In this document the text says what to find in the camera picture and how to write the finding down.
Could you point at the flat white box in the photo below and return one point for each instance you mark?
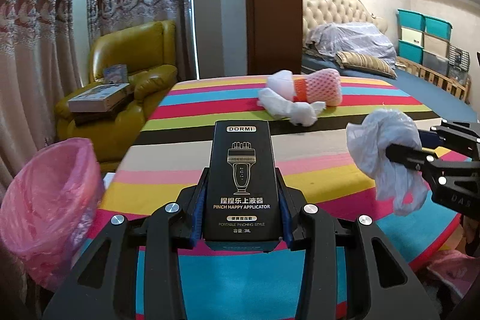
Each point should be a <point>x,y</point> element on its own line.
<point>99,97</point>

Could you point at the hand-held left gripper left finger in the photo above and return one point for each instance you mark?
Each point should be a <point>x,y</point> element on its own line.
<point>195,226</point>

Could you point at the yellow leather armchair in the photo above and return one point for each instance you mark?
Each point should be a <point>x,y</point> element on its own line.
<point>150,80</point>

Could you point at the wooden bed rail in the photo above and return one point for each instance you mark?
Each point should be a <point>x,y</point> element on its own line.
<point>431,74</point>

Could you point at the checkered bag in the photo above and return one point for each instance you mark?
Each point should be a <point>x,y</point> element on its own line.
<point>459,55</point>

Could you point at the dark brown book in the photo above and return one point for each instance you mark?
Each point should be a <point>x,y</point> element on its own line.
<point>101,115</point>

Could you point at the striped brown pillow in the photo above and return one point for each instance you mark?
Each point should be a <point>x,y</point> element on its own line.
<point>363,63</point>

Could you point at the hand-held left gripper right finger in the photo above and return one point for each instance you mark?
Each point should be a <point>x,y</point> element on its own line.
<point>284,217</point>

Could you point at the pink and orange foam net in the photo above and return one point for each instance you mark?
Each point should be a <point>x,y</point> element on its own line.
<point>322,84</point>

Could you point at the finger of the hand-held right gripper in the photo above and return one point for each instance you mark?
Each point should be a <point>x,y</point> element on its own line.
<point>408,155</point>
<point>429,138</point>

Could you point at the dark wooden panel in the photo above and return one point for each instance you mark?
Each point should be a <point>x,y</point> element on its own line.
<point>273,5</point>

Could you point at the tufted cream headboard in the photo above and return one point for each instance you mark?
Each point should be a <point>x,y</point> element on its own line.
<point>337,7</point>

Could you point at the pink slipper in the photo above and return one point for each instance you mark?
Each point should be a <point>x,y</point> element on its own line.
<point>453,265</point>

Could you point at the pink-lined trash bin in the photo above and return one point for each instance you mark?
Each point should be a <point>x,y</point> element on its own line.
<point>48,200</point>

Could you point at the crumpled white paper towel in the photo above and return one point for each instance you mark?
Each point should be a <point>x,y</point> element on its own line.
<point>281,82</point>
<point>285,106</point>

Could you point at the stack of plastic storage bins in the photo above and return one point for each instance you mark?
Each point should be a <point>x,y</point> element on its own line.
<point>410,20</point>

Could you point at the white plastic bag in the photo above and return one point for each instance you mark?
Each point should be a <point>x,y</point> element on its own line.
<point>375,140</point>

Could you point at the black product box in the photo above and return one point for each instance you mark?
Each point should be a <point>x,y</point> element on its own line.
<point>242,170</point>

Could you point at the small blue booklet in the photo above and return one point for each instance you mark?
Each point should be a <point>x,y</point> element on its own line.
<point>115,73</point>

